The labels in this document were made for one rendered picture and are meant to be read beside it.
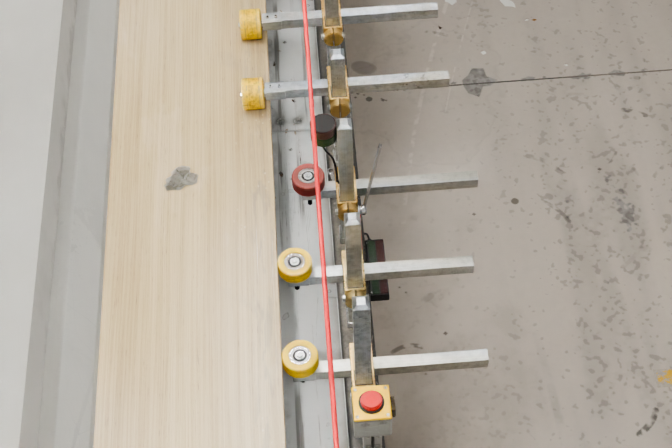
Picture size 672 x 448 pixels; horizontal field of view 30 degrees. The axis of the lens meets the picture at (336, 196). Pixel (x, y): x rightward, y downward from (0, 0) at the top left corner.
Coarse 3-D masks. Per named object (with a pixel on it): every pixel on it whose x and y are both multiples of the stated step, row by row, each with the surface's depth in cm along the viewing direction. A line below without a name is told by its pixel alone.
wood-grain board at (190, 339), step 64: (128, 0) 345; (192, 0) 344; (256, 0) 343; (128, 64) 330; (192, 64) 329; (256, 64) 328; (128, 128) 316; (192, 128) 315; (256, 128) 314; (128, 192) 303; (192, 192) 302; (256, 192) 302; (128, 256) 291; (192, 256) 291; (256, 256) 290; (128, 320) 280; (192, 320) 280; (256, 320) 279; (128, 384) 270; (192, 384) 270; (256, 384) 269
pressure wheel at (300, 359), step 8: (288, 344) 274; (296, 344) 274; (304, 344) 274; (312, 344) 274; (288, 352) 273; (296, 352) 273; (304, 352) 273; (312, 352) 273; (288, 360) 272; (296, 360) 272; (304, 360) 272; (312, 360) 272; (288, 368) 271; (296, 368) 271; (304, 368) 270; (312, 368) 272; (296, 376) 272; (304, 376) 272
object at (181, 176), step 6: (180, 168) 305; (186, 168) 306; (174, 174) 304; (180, 174) 304; (186, 174) 303; (192, 174) 304; (168, 180) 304; (174, 180) 303; (180, 180) 304; (186, 180) 303; (192, 180) 304; (168, 186) 302; (174, 186) 303; (180, 186) 302
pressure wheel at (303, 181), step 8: (296, 168) 305; (304, 168) 305; (312, 168) 305; (320, 168) 305; (296, 176) 303; (304, 176) 304; (312, 176) 304; (320, 176) 303; (296, 184) 302; (304, 184) 302; (312, 184) 302; (320, 184) 302; (296, 192) 304; (304, 192) 303; (312, 192) 303
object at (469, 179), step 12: (360, 180) 308; (384, 180) 308; (396, 180) 308; (408, 180) 308; (420, 180) 307; (432, 180) 307; (444, 180) 307; (456, 180) 307; (468, 180) 307; (324, 192) 307; (360, 192) 308; (372, 192) 308; (384, 192) 308; (396, 192) 309
